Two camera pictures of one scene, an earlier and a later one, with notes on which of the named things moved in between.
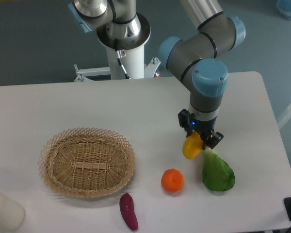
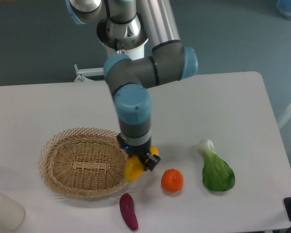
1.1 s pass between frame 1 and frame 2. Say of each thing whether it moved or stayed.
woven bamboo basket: stayed
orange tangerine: stayed
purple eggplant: stayed
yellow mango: moved
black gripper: moved
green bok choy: stayed
